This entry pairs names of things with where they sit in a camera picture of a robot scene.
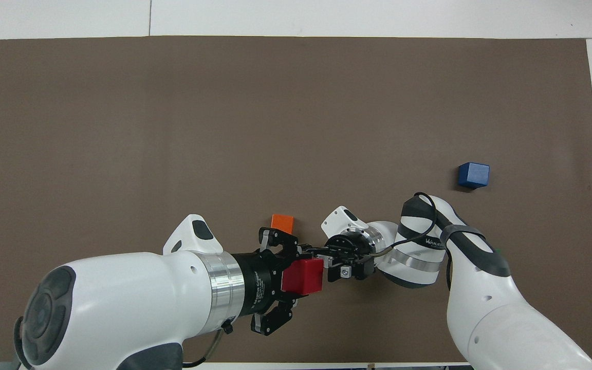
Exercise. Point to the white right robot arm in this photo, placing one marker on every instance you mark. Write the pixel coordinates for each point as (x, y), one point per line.
(491, 308)

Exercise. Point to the brown paper mat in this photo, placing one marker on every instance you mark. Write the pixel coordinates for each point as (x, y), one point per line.
(296, 128)

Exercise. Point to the blue wooden block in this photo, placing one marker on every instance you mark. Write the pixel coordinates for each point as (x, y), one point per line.
(474, 174)

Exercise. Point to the orange wooden block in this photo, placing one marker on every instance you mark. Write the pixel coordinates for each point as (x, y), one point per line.
(282, 222)

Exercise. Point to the red wooden block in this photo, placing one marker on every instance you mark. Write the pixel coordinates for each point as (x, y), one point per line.
(303, 276)

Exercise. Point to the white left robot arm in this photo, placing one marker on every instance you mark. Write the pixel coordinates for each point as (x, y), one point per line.
(121, 308)

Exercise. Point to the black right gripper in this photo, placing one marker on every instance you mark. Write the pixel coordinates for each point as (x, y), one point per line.
(352, 252)

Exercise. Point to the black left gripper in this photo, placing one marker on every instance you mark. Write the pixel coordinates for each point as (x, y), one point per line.
(260, 282)

